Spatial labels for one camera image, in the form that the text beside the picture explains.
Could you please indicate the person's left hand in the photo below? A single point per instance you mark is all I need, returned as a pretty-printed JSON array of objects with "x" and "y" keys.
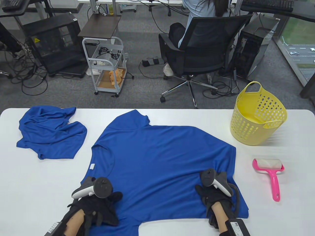
[{"x": 103, "y": 209}]

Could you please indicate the person's right hand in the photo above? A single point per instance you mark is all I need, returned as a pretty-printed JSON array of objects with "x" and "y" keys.
[{"x": 211, "y": 195}]

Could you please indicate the blue t-shirt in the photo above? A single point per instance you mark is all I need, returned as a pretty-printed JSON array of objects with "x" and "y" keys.
[
  {"x": 160, "y": 159},
  {"x": 44, "y": 132}
]

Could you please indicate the pink lint roller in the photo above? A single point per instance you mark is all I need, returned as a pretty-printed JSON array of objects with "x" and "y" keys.
[{"x": 274, "y": 179}]

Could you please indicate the person's right forearm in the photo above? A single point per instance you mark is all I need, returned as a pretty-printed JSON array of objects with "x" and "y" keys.
[{"x": 220, "y": 213}]

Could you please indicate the person's left forearm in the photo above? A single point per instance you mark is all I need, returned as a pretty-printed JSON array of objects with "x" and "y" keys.
[{"x": 73, "y": 223}]

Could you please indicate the dark grey right hand controller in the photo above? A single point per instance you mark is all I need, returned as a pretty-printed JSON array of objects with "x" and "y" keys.
[{"x": 209, "y": 177}]

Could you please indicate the dark grey hand controller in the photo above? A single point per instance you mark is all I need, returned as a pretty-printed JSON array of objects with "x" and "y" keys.
[
  {"x": 209, "y": 177},
  {"x": 103, "y": 186}
]

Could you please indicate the dark grey left hand controller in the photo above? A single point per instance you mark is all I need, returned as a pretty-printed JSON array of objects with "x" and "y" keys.
[{"x": 103, "y": 186}]

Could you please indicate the yellow perforated plastic basket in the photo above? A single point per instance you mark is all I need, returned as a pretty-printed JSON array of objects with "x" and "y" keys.
[{"x": 253, "y": 132}]

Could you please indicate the orange cloth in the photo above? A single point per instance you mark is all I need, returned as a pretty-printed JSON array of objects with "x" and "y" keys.
[{"x": 115, "y": 76}]

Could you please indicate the white rolling cart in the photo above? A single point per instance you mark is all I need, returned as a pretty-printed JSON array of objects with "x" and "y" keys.
[{"x": 101, "y": 67}]

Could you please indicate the black foot pedal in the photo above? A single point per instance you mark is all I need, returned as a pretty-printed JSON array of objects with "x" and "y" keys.
[{"x": 151, "y": 61}]

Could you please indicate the black mesh office chair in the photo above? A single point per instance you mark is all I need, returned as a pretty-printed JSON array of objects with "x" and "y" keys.
[{"x": 211, "y": 44}]

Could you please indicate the black computer tower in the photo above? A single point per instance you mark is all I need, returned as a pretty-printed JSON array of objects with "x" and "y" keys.
[{"x": 256, "y": 44}]

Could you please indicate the brown side table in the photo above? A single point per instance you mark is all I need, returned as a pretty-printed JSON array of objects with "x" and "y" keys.
[{"x": 101, "y": 25}]

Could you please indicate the black open computer case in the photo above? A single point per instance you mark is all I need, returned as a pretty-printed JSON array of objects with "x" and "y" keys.
[{"x": 49, "y": 22}]

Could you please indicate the black keyboard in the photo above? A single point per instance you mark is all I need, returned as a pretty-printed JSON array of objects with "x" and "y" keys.
[
  {"x": 12, "y": 4},
  {"x": 268, "y": 4}
]

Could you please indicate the white desk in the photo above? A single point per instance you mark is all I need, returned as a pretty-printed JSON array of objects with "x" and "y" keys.
[{"x": 93, "y": 6}]

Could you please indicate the small white storage cart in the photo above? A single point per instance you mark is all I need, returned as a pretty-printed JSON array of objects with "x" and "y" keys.
[{"x": 128, "y": 7}]

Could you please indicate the black desk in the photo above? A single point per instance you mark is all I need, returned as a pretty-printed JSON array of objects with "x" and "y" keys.
[
  {"x": 61, "y": 5},
  {"x": 305, "y": 11}
]

